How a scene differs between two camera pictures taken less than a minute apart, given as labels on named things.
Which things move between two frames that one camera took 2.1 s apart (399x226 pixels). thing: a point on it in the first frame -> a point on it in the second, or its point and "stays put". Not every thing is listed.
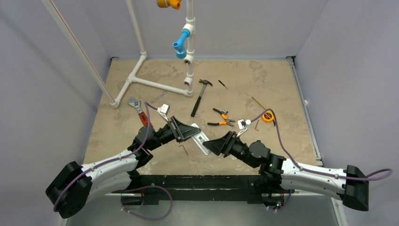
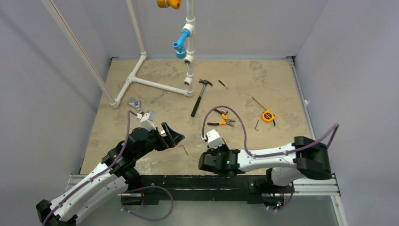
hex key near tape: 255,128 stays put
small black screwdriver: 222,84 stays put
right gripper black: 231,143 -> 203,162
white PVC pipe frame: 189,31 stays put
